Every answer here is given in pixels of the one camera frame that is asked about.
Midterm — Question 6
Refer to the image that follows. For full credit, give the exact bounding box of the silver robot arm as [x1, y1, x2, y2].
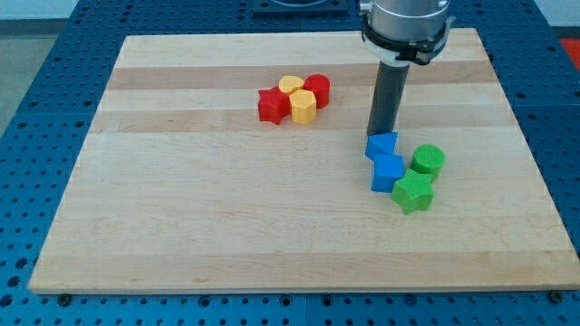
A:
[359, 0, 454, 68]

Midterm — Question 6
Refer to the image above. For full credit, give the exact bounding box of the yellow hexagon block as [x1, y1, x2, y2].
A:
[289, 90, 317, 125]

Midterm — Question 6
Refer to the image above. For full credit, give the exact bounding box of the red star block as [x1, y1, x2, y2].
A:
[257, 86, 291, 125]

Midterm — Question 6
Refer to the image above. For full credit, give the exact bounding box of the yellow heart block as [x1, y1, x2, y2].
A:
[278, 75, 305, 95]

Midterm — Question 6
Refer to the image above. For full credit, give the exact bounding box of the red cylinder block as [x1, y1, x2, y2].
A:
[304, 74, 331, 109]

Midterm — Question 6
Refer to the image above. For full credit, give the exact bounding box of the blue triangle block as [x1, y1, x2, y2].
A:
[365, 132, 399, 160]

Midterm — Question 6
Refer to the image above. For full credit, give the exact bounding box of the blue cube block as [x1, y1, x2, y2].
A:
[371, 154, 404, 193]

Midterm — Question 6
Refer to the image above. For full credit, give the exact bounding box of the wooden board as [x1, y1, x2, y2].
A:
[28, 28, 579, 294]

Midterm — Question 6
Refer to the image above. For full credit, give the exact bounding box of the green star block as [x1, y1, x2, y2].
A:
[391, 168, 435, 215]

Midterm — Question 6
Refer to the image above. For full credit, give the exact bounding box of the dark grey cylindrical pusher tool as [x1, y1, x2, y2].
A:
[367, 62, 409, 136]

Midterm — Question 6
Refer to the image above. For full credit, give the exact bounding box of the green cylinder block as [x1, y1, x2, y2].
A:
[410, 144, 446, 182]

